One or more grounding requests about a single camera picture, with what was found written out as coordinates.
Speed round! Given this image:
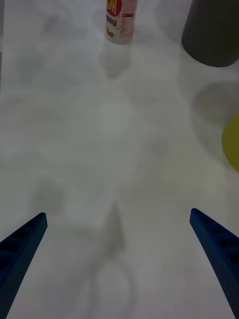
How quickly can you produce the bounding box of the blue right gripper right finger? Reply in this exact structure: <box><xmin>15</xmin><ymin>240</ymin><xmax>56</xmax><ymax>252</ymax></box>
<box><xmin>189</xmin><ymin>208</ymin><xmax>239</xmax><ymax>319</ymax></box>

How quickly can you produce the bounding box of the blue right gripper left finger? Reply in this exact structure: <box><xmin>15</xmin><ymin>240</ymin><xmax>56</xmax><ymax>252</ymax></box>
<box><xmin>0</xmin><ymin>212</ymin><xmax>48</xmax><ymax>319</ymax></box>

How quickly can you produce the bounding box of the clear bottle with red label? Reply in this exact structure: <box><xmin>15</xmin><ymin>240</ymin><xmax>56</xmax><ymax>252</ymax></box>
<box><xmin>104</xmin><ymin>0</ymin><xmax>138</xmax><ymax>46</ymax></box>

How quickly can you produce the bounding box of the yellow-green plastic waste bin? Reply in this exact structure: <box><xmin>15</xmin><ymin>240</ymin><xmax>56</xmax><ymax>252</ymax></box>
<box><xmin>221</xmin><ymin>111</ymin><xmax>239</xmax><ymax>173</ymax></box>

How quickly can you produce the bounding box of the grey plastic waste bin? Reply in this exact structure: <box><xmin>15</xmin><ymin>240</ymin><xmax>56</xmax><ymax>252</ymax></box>
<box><xmin>181</xmin><ymin>0</ymin><xmax>239</xmax><ymax>68</ymax></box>

